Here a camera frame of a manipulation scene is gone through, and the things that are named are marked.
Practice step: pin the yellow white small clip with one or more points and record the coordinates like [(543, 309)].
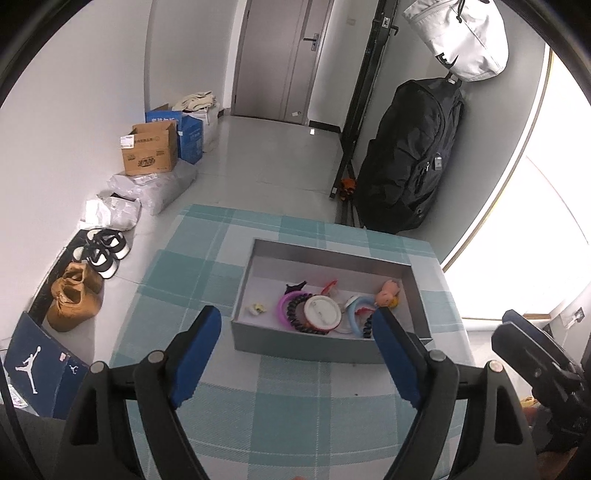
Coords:
[(257, 308)]

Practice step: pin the pink pig toy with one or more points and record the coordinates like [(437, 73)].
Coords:
[(388, 291)]

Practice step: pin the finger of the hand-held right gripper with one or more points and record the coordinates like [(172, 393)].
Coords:
[(521, 319), (526, 355)]

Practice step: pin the grey plastic package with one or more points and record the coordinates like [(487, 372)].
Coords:
[(161, 189)]

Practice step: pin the white plastic bag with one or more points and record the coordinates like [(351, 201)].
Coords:
[(115, 212)]

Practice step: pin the black folded stand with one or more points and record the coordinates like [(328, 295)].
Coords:
[(369, 69)]

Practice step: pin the black white sneaker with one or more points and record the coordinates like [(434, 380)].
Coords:
[(108, 242), (97, 261)]

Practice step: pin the white round case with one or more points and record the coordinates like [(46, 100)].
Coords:
[(322, 314)]

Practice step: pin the brown boot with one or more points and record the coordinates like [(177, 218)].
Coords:
[(76, 277), (74, 309)]

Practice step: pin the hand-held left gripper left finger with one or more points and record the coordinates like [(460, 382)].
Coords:
[(194, 355)]

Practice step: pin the teal plaid tablecloth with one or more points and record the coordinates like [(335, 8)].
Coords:
[(277, 406)]

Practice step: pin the bright window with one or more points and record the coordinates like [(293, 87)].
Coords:
[(531, 221)]

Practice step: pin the orange black tool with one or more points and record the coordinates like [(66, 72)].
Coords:
[(347, 184)]

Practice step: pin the white grey bag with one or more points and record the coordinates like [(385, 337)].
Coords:
[(461, 37)]

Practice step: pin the blue shoe box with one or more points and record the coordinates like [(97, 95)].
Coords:
[(41, 369)]

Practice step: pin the blue cardboard box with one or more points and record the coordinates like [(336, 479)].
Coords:
[(191, 138)]

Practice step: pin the black backpack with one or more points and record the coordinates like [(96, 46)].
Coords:
[(401, 152)]

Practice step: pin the grey trouser leg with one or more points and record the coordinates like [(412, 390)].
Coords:
[(27, 443)]

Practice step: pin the black hair clip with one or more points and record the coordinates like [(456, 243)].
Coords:
[(295, 288)]

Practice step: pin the black shoe mat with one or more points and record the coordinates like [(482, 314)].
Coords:
[(60, 263)]

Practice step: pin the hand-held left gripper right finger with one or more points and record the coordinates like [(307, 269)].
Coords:
[(397, 360)]

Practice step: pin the grey door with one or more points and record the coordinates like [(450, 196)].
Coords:
[(277, 60)]

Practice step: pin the beige folded cloth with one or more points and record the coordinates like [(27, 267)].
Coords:
[(196, 100)]

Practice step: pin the grey cardboard box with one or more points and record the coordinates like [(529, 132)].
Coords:
[(323, 261)]

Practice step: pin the brown cardboard carton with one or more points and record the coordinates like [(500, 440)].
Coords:
[(147, 152)]

